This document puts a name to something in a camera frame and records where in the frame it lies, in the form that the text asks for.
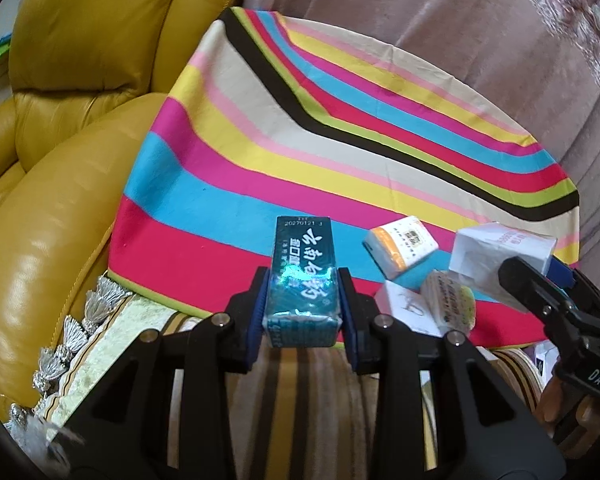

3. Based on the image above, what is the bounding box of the white box dark print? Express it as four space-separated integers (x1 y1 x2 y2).
532 340 561 378

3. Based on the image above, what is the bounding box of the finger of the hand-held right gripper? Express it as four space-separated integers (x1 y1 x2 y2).
497 256 581 331
547 258 600 321

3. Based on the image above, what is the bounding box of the teal foil packet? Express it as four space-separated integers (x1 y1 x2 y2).
262 216 340 350

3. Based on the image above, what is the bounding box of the white orange tissue packet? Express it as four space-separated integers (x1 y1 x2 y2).
362 216 440 281

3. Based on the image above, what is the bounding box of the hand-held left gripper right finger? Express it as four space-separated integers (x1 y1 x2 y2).
336 267 568 480

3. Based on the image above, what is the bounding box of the rainbow striped round mat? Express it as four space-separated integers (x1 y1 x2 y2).
105 7 581 351

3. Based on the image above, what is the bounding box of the white box line drawing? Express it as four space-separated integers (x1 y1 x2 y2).
375 280 446 338

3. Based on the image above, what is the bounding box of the white round packet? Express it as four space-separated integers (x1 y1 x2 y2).
420 269 477 336

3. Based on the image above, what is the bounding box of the yellow leather sofa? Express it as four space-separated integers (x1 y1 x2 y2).
0 0 253 426

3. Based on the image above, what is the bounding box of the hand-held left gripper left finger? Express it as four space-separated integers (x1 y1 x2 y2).
47 267 271 480

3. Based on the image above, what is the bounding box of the person's right hand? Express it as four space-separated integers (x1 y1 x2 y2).
537 372 600 461

